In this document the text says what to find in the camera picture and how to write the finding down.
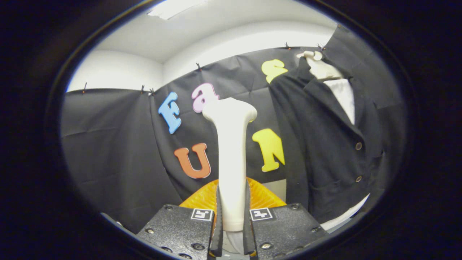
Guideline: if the black backdrop cloth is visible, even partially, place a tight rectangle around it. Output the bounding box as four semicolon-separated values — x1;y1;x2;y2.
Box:
61;25;406;233

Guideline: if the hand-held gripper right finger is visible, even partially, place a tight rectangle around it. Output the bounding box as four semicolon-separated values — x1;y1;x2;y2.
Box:
243;177;329;259

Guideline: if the long ceiling light panel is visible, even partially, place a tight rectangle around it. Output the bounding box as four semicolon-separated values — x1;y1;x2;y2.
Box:
147;0;206;20

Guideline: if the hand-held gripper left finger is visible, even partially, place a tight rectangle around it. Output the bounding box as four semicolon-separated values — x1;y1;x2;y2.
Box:
136;179;224;260

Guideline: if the black jacket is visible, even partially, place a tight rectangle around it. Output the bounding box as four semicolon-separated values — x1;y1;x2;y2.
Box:
269;54;388;224

